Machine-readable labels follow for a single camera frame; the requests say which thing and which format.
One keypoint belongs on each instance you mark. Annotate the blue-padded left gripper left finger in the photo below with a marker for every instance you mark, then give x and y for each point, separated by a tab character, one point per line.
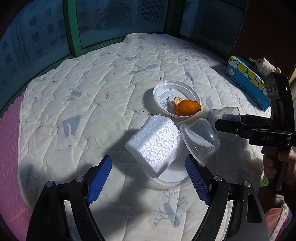
49	220

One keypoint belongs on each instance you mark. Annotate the white quilted patterned blanket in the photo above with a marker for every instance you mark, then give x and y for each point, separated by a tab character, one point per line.
92	105

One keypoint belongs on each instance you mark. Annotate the blue yellow tissue box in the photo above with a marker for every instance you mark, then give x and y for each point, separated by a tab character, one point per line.
243	74

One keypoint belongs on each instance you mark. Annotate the pink patterned cloth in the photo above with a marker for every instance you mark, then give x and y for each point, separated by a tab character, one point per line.
278	217

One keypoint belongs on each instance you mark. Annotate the green window frame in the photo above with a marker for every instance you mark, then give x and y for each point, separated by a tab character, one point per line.
38	34

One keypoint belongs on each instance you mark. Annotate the green plastic waste basket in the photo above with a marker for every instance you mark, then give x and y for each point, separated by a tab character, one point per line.
264	182

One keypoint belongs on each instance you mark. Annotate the large clear plastic lid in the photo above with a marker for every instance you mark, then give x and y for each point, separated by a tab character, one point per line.
175	176

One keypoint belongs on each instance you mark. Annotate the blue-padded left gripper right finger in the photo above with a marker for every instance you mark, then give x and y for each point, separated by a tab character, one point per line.
247	219

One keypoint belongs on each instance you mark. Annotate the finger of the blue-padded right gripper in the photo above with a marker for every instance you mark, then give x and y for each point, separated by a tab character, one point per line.
228	126
248	118

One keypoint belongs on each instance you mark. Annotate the white styrofoam block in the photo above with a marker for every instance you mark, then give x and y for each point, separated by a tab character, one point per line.
155	145

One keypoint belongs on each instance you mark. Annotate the white plush toy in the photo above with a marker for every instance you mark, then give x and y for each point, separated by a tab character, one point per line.
264	67

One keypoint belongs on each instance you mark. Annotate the small clear plastic cup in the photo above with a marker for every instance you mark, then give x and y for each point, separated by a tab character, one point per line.
200	139

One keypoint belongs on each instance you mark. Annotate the white plastic lid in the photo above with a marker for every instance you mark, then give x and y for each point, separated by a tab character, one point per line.
165	92

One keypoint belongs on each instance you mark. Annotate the person's right hand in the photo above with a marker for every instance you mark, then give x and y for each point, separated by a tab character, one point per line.
286	157

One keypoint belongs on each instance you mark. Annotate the pink foam mat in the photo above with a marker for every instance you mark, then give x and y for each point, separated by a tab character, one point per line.
14	211

